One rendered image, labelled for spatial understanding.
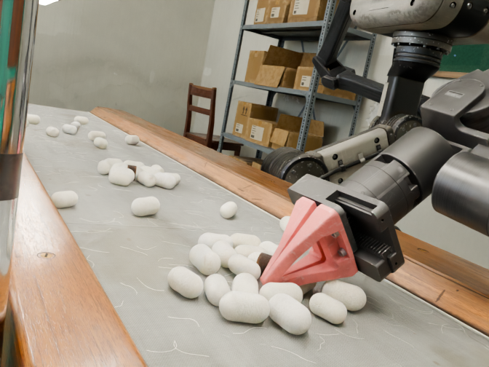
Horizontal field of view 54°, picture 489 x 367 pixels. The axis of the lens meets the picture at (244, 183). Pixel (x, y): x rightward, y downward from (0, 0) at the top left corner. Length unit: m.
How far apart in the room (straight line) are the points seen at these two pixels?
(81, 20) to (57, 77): 0.62
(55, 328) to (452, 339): 0.30
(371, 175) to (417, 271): 0.14
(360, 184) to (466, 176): 0.08
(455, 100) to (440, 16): 0.65
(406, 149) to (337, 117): 3.09
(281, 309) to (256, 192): 0.40
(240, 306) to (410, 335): 0.14
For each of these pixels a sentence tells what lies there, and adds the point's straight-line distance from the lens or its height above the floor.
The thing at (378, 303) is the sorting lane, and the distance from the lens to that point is 0.45.
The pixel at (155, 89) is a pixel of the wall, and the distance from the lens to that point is 5.41.
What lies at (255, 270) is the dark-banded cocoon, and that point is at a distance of 0.42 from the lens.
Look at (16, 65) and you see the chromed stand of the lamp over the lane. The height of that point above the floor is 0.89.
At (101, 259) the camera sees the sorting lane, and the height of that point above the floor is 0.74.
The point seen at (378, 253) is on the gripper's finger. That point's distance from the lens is 0.40.
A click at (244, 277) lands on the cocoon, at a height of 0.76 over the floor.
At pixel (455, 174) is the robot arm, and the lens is 0.42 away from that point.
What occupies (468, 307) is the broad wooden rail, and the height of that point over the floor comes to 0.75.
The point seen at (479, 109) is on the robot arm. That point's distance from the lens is 0.47.
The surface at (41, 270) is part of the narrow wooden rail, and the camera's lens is 0.33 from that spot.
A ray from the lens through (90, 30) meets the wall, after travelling 5.22.
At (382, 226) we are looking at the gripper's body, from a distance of 0.38.
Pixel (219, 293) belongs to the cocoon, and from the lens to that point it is 0.36.
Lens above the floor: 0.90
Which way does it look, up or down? 10 degrees down
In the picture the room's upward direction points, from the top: 11 degrees clockwise
